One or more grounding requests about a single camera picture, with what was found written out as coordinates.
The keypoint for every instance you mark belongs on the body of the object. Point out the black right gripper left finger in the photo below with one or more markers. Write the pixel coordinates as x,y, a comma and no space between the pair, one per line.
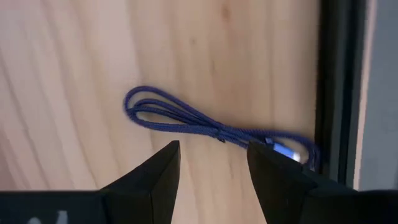
149,193

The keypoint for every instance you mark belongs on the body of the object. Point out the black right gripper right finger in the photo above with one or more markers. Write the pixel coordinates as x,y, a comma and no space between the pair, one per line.
280,186

